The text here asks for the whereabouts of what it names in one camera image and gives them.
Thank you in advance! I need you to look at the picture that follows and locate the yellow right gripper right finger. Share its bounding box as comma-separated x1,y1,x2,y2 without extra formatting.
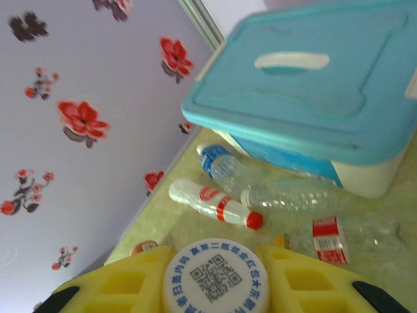
255,243,413,313

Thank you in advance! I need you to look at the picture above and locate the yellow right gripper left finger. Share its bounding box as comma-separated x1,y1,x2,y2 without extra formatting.
32,245,177,313

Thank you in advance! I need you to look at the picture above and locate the brown orange drink bottle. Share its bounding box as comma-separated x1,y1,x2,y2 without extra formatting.
131,240,160,257

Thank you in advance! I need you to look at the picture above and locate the clear bottle white cap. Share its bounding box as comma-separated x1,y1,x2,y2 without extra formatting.
240,186,348,218

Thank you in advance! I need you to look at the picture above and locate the white capped orange label bottle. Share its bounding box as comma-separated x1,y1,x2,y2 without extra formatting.
162,240,271,313

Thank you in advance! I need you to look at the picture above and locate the blue label water bottle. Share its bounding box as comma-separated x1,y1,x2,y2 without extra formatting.
196,143,261,198

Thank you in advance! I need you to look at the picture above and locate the blue lidded storage box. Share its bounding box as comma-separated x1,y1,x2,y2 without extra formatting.
181,0,417,199

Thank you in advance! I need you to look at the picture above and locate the aluminium frame post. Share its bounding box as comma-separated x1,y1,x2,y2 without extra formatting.
177,0,228,52

